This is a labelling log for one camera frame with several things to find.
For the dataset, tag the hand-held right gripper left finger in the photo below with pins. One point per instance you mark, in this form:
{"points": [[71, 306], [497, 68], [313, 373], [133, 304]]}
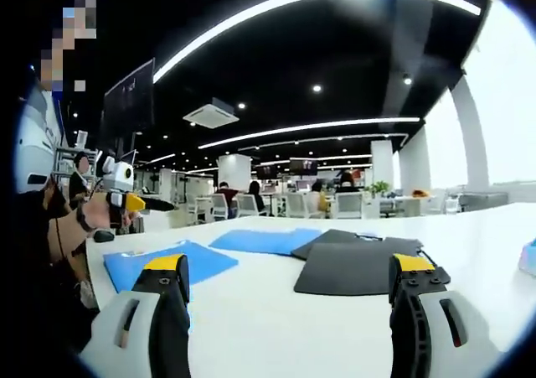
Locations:
{"points": [[121, 332]]}

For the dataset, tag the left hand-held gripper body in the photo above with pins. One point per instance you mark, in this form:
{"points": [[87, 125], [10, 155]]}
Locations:
{"points": [[121, 177]]}

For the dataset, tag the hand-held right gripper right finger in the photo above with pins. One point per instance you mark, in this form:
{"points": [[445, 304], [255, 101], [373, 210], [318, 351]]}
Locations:
{"points": [[460, 332]]}

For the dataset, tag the black folder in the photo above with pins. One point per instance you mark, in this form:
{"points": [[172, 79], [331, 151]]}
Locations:
{"points": [[347, 274], [335, 236]]}

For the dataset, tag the person's left hand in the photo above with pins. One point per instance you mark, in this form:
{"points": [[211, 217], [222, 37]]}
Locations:
{"points": [[98, 214]]}

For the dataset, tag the black computer mouse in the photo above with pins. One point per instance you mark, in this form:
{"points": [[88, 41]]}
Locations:
{"points": [[103, 236]]}

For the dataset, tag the person's white shoe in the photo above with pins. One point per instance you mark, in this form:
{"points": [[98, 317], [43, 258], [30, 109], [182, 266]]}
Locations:
{"points": [[88, 295]]}

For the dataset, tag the black wristband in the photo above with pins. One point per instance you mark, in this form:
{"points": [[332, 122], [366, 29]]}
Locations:
{"points": [[85, 223]]}

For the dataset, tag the small white appliance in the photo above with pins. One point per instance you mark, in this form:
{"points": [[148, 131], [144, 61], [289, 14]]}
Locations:
{"points": [[81, 139]]}

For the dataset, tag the grey metal shelf rack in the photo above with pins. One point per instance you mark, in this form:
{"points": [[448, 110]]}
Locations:
{"points": [[63, 156]]}

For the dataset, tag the large dark hanging screen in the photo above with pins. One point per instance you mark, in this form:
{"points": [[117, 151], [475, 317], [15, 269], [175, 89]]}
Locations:
{"points": [[127, 101]]}

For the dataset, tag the person's black clothing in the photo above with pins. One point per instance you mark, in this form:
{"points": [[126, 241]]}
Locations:
{"points": [[46, 307]]}

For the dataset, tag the pink and blue box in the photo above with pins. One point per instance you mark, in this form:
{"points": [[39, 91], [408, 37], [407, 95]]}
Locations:
{"points": [[528, 258]]}

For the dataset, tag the ceiling air conditioner cassette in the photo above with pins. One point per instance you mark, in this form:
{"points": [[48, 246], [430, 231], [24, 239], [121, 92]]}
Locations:
{"points": [[210, 113]]}

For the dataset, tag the long curved ceiling light strip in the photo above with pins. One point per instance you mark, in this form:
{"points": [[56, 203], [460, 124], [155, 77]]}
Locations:
{"points": [[161, 73]]}

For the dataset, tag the small hanging display screen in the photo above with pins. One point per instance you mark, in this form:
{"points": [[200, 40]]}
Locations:
{"points": [[266, 171]]}

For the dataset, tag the clear plastic cup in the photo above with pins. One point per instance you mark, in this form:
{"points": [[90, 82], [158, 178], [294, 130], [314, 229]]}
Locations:
{"points": [[451, 205]]}

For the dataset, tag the orange object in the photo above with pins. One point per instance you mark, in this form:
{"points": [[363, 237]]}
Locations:
{"points": [[421, 193]]}

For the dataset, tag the white table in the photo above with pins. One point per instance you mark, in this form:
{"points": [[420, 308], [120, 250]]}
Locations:
{"points": [[268, 315]]}

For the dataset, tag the green potted plant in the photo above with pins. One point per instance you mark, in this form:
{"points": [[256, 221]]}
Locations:
{"points": [[377, 188]]}

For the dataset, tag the round ceiling downlights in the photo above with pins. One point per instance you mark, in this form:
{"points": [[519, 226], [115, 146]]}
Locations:
{"points": [[317, 88]]}

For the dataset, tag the thin ceiling light strip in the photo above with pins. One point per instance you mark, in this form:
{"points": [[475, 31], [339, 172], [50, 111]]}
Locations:
{"points": [[356, 121]]}

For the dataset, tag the white and blue wall poster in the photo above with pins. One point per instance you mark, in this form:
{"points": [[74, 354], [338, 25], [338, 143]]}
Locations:
{"points": [[37, 143]]}

